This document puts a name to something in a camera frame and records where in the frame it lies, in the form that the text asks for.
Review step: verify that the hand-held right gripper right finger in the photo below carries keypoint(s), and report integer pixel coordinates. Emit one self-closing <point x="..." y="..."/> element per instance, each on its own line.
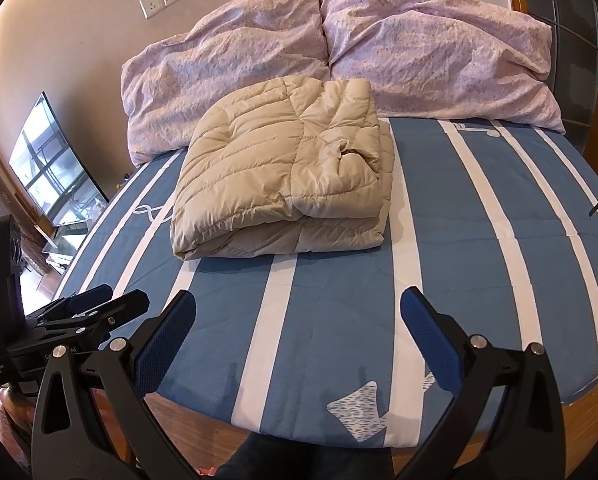
<point x="429" y="341"/>

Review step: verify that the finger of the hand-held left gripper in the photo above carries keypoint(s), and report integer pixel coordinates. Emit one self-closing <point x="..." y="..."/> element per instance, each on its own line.
<point x="119" y="310"/>
<point x="79" y="301"/>

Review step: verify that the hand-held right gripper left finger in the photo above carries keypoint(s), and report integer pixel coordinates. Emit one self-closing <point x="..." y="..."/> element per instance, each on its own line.
<point x="166" y="340"/>

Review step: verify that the beige quilted down jacket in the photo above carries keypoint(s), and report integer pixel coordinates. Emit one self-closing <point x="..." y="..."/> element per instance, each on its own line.
<point x="279" y="170"/>

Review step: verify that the glass television stand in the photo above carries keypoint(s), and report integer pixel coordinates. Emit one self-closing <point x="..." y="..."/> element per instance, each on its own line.
<point x="59" y="250"/>

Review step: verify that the blue white striped bed sheet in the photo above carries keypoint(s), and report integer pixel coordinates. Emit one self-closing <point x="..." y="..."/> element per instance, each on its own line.
<point x="454" y="260"/>

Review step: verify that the flat screen television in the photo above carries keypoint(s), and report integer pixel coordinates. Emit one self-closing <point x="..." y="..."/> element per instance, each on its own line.
<point x="49" y="170"/>

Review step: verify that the wooden framed glass door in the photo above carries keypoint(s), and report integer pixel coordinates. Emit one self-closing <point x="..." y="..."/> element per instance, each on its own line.
<point x="574" y="35"/>

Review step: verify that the white wall socket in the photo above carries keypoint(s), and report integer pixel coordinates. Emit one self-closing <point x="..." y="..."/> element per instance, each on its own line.
<point x="152" y="3"/>

